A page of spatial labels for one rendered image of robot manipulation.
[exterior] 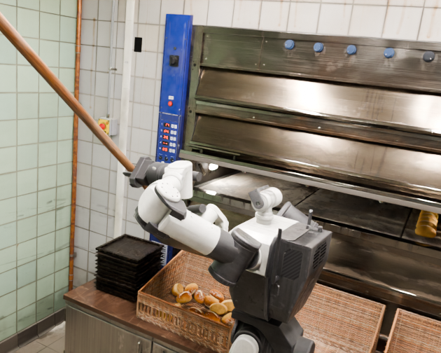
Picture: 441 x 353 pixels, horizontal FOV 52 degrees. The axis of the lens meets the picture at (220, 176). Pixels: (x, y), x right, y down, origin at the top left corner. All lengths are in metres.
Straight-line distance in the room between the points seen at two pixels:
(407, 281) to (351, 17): 1.29
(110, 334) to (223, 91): 1.44
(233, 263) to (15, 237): 1.94
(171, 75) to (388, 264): 1.53
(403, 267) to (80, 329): 1.75
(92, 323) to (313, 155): 1.49
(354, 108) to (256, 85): 0.53
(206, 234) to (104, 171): 1.85
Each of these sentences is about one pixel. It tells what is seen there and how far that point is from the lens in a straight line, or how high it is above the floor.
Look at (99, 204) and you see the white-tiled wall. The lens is 3.15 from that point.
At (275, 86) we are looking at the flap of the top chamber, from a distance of 2.42.
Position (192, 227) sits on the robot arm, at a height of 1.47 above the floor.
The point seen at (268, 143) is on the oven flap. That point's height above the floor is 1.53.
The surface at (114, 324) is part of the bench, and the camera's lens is 2.60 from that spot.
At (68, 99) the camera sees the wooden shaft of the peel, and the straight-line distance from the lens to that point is 1.39.
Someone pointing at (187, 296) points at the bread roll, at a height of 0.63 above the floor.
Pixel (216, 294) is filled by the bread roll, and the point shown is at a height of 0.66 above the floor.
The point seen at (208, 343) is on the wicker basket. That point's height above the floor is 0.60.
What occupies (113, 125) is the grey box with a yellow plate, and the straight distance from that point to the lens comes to 2.91.
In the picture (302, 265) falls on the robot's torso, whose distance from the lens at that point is 1.44.
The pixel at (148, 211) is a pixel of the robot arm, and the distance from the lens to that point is 1.28.
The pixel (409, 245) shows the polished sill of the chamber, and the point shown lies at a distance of 2.37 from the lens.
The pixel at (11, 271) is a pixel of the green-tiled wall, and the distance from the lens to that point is 3.13.
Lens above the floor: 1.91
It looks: 14 degrees down
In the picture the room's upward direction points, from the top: 6 degrees clockwise
